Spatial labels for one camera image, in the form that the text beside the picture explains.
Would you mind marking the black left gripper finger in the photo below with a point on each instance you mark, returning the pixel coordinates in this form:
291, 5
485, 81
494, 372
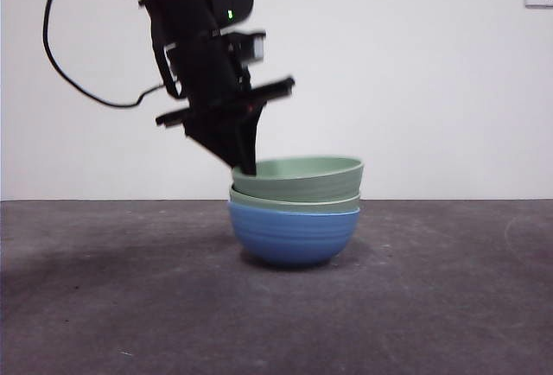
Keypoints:
250, 133
216, 141

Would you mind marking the pale green bowl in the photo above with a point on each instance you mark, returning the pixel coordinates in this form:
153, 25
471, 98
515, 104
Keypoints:
302, 185
302, 206

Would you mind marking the blue ribbed bowl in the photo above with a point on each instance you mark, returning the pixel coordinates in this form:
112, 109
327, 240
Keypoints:
294, 237

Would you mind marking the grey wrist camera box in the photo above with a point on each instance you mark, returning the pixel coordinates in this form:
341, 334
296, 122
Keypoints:
252, 48

